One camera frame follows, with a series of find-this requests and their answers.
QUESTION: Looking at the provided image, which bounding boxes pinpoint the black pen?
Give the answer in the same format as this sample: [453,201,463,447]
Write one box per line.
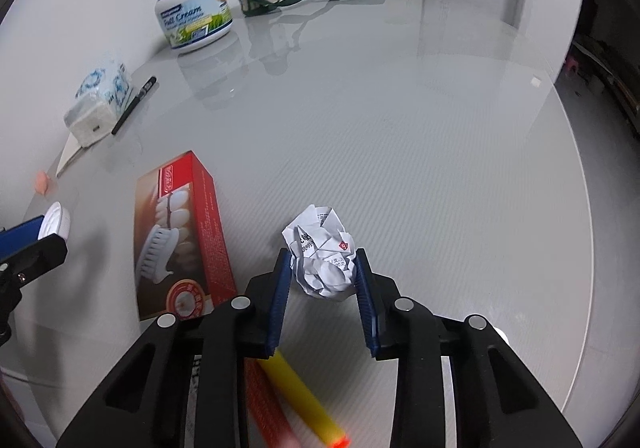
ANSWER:
[111,76,158,136]

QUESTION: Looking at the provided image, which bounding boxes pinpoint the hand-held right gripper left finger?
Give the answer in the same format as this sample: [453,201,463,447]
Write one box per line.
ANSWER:
[55,248,293,448]

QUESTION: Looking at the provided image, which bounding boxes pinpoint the pink mesh net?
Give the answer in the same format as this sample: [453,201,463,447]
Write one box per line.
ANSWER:
[244,359,296,448]

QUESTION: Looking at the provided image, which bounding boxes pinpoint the yellow square lid ring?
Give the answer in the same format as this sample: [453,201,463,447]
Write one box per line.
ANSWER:
[257,349,351,448]

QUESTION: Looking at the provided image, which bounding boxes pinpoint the white milk powder jar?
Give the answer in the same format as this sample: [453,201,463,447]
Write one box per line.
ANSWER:
[153,0,233,53]

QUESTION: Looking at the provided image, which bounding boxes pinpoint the white paper pad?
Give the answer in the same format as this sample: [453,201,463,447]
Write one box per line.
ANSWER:
[55,133,86,177]

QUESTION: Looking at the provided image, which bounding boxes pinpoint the white paper ball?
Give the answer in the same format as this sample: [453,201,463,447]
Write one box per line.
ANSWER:
[281,204,358,301]

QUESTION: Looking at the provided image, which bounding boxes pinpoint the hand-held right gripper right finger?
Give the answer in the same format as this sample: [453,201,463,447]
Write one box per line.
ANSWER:
[354,248,586,448]

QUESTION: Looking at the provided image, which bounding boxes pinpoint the white round bottle cap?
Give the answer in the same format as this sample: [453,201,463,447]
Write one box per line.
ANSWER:
[39,201,72,241]

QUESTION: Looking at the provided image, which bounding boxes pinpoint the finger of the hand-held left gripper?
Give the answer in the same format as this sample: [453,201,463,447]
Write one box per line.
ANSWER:
[0,234,69,286]
[0,215,46,260]

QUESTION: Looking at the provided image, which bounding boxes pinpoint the red cardboard box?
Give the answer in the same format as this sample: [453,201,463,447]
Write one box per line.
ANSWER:
[132,150,238,321]

